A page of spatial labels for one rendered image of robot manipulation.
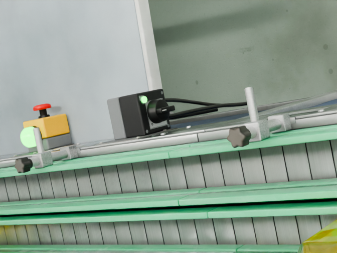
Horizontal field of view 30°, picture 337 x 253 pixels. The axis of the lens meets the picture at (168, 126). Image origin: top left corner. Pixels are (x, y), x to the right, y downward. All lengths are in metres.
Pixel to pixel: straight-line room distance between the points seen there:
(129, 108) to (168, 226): 0.23
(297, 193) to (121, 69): 0.56
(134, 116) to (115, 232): 0.22
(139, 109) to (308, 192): 0.42
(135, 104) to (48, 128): 0.28
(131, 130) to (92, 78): 0.21
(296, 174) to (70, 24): 0.65
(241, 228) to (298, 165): 0.15
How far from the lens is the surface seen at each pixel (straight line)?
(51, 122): 1.37
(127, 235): 1.17
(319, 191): 0.83
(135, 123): 1.16
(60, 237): 1.31
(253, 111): 0.86
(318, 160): 0.92
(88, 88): 1.35
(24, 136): 1.37
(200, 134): 1.02
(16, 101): 1.54
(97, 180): 1.19
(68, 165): 1.11
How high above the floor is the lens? 1.69
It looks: 50 degrees down
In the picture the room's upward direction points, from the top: 105 degrees counter-clockwise
